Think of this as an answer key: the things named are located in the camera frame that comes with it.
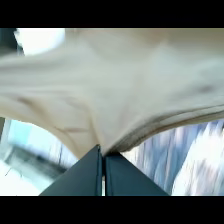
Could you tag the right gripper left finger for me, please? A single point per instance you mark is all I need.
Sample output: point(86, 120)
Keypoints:
point(83, 176)

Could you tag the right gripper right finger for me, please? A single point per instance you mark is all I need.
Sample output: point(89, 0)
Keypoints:
point(130, 176)

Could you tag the beige T-shirt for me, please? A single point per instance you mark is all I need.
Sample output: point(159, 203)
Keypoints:
point(110, 86)

